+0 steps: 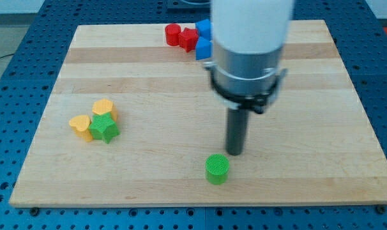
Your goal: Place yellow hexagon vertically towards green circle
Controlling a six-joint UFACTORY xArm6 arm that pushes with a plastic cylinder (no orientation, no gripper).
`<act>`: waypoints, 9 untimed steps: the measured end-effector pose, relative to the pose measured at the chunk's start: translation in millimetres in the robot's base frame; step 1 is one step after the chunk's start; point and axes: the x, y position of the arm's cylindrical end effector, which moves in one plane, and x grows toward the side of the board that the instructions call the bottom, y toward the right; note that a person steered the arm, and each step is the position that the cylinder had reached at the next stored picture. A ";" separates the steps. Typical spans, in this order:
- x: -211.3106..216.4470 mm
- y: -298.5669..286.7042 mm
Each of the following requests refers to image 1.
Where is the yellow heart block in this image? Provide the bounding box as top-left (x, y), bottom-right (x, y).
top-left (68, 115), bottom-right (93, 142)

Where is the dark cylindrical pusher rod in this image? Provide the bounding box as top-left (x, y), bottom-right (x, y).
top-left (225, 109), bottom-right (249, 156)

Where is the red cylinder block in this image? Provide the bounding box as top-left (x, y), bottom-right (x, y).
top-left (164, 24), bottom-right (181, 46)

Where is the light wooden board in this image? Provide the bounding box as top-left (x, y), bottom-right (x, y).
top-left (10, 20), bottom-right (387, 208)

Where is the green cylinder block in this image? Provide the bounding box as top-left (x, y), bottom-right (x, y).
top-left (205, 154), bottom-right (230, 185)

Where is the yellow hexagon block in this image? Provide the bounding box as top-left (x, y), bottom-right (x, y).
top-left (92, 98), bottom-right (118, 121)

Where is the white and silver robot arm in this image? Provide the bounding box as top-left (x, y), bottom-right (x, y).
top-left (206, 0), bottom-right (294, 114)

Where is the upper blue block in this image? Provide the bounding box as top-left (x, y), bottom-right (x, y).
top-left (195, 19), bottom-right (212, 40)

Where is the blue block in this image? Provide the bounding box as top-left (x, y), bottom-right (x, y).
top-left (195, 36), bottom-right (212, 60)
top-left (195, 19), bottom-right (212, 40)

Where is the lower blue block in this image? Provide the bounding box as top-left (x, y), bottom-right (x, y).
top-left (195, 36), bottom-right (212, 60)

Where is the green star block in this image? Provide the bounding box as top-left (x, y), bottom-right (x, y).
top-left (89, 113), bottom-right (120, 144)

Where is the red star block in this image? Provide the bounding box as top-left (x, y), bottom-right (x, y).
top-left (178, 27), bottom-right (199, 52)

